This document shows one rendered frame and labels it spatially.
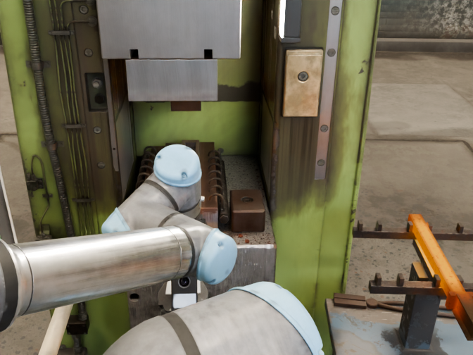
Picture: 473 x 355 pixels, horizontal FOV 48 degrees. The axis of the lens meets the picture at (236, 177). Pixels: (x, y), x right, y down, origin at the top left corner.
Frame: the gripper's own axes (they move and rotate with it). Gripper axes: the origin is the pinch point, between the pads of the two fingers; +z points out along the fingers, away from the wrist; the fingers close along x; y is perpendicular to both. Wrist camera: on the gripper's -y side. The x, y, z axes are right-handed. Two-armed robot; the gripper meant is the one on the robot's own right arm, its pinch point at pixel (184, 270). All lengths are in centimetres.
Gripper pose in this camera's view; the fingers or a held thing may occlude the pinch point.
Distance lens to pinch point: 109.7
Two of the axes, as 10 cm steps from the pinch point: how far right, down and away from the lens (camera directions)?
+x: 10.0, -0.2, 0.6
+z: -0.6, -4.4, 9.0
